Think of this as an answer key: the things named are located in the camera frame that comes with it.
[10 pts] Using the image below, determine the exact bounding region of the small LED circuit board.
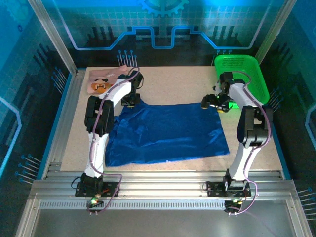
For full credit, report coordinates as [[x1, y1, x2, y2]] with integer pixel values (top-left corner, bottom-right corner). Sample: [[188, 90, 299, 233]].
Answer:
[[85, 195, 104, 209], [224, 197, 244, 210]]

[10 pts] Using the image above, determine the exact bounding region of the blue t-shirt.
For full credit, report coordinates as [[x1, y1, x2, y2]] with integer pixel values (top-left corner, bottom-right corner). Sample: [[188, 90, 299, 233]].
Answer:
[[105, 101, 231, 167]]

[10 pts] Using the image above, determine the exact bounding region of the aluminium side rail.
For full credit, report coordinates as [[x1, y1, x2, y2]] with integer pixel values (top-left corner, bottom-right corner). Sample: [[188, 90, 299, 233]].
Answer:
[[40, 70, 87, 180]]

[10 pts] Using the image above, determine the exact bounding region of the aluminium frame rail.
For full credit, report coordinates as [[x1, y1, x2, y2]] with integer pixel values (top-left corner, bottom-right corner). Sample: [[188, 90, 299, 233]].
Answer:
[[29, 170, 297, 202]]

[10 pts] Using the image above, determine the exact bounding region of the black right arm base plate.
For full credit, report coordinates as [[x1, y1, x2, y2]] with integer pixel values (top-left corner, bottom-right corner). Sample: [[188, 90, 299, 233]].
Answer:
[[206, 181, 252, 198]]

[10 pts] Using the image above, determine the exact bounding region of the grey metal panel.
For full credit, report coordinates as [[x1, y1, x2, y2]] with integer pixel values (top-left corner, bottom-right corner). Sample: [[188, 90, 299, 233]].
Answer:
[[14, 199, 313, 237]]

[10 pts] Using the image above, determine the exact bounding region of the pink pixel-print t-shirt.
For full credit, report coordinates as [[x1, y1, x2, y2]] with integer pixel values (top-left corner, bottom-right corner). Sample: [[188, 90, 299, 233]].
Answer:
[[86, 65, 129, 94]]

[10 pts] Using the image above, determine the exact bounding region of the slotted grey cable duct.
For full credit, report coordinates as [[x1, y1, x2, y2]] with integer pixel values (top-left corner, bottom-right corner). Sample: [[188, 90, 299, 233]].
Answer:
[[39, 199, 288, 210]]

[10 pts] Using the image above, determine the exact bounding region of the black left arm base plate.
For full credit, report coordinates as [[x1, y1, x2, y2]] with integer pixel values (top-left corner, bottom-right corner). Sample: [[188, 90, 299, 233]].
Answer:
[[75, 181, 120, 198]]

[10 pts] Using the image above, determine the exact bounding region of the aluminium frame post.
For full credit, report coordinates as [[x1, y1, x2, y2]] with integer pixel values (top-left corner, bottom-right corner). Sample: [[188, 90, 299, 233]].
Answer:
[[254, 0, 298, 65], [27, 0, 79, 76]]

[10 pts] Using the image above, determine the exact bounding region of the green plastic basket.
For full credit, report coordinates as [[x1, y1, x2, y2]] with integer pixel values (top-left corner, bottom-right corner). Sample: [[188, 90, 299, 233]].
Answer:
[[214, 54, 270, 109]]

